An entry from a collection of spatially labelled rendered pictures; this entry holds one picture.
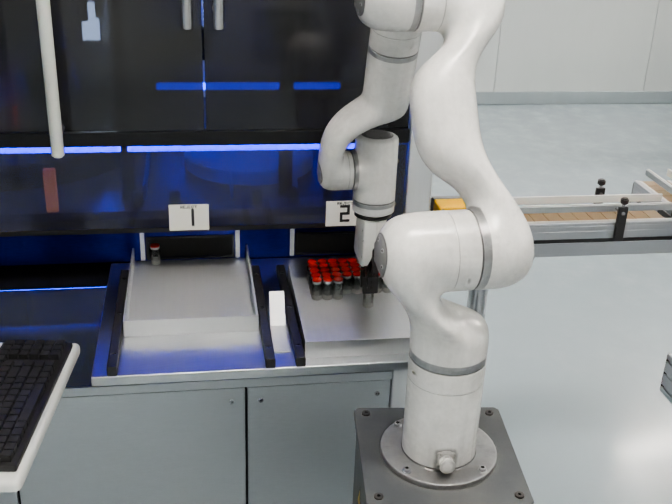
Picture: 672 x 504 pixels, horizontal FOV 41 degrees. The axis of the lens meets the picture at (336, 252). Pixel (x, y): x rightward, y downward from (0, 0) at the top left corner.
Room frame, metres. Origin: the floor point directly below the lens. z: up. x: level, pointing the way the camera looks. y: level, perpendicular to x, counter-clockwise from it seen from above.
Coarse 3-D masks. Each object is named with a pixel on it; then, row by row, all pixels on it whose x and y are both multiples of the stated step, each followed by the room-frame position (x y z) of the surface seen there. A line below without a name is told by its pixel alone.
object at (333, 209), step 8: (328, 208) 1.82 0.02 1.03; (336, 208) 1.82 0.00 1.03; (344, 208) 1.82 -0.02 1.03; (328, 216) 1.82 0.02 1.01; (336, 216) 1.82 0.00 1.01; (344, 216) 1.82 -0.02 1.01; (352, 216) 1.83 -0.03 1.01; (328, 224) 1.82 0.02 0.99; (336, 224) 1.82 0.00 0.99; (344, 224) 1.82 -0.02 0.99; (352, 224) 1.83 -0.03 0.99
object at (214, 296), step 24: (144, 264) 1.81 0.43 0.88; (168, 264) 1.82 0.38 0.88; (192, 264) 1.82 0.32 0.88; (216, 264) 1.83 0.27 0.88; (240, 264) 1.83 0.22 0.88; (144, 288) 1.69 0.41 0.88; (168, 288) 1.70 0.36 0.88; (192, 288) 1.70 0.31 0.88; (216, 288) 1.71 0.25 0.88; (240, 288) 1.71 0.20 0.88; (144, 312) 1.59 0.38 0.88; (168, 312) 1.59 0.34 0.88; (192, 312) 1.59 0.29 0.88; (216, 312) 1.60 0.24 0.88; (240, 312) 1.60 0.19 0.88
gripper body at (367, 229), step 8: (360, 216) 1.63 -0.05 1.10; (384, 216) 1.63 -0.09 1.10; (360, 224) 1.63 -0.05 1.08; (368, 224) 1.61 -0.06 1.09; (376, 224) 1.61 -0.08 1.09; (360, 232) 1.63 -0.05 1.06; (368, 232) 1.60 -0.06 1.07; (376, 232) 1.61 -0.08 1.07; (360, 240) 1.62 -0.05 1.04; (368, 240) 1.60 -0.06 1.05; (360, 248) 1.62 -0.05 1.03; (368, 248) 1.60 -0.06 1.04; (360, 256) 1.61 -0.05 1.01; (368, 256) 1.60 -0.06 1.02; (360, 264) 1.61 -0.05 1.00
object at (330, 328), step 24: (288, 264) 1.77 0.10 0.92; (312, 312) 1.61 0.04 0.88; (336, 312) 1.62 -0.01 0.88; (360, 312) 1.62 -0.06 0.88; (384, 312) 1.63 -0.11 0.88; (312, 336) 1.52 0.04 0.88; (336, 336) 1.52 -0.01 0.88; (360, 336) 1.52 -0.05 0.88; (384, 336) 1.53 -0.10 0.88; (408, 336) 1.53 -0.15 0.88
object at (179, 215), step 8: (176, 208) 1.76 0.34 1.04; (184, 208) 1.76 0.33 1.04; (192, 208) 1.77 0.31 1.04; (200, 208) 1.77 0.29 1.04; (208, 208) 1.77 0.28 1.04; (176, 216) 1.76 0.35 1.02; (184, 216) 1.76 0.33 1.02; (200, 216) 1.77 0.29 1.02; (208, 216) 1.77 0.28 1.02; (176, 224) 1.76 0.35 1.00; (184, 224) 1.76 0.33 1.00; (200, 224) 1.77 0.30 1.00; (208, 224) 1.77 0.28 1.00
